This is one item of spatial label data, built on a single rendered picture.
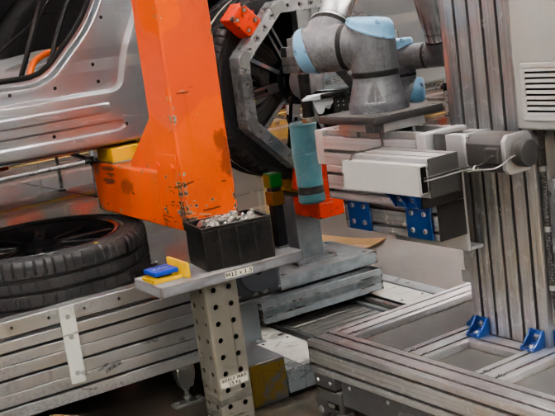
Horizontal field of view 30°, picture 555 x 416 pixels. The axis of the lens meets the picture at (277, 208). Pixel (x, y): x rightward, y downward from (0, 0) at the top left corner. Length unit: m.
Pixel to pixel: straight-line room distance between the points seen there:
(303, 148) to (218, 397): 0.86
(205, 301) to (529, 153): 0.96
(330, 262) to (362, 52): 1.18
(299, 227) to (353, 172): 1.16
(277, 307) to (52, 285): 0.82
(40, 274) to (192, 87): 0.67
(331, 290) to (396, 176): 1.27
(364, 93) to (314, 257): 1.16
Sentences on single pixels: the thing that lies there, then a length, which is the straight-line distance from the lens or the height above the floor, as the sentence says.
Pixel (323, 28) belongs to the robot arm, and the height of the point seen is 1.03.
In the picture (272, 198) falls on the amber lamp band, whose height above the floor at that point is 0.59.
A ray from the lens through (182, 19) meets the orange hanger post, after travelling 2.86.
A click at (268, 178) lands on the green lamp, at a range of 2.82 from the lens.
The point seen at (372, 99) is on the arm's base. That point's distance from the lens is 2.54.
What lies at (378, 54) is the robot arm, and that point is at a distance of 2.54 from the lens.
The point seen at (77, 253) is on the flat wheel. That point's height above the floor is 0.50.
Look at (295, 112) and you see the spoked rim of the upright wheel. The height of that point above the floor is 0.75.
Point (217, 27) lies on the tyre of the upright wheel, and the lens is 3.38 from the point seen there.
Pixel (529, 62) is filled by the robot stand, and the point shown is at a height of 0.91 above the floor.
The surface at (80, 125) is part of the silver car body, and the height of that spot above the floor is 0.82.
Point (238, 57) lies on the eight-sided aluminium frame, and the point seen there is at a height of 0.96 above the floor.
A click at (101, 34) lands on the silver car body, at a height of 1.09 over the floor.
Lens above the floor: 1.10
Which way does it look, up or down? 11 degrees down
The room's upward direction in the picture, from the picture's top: 8 degrees counter-clockwise
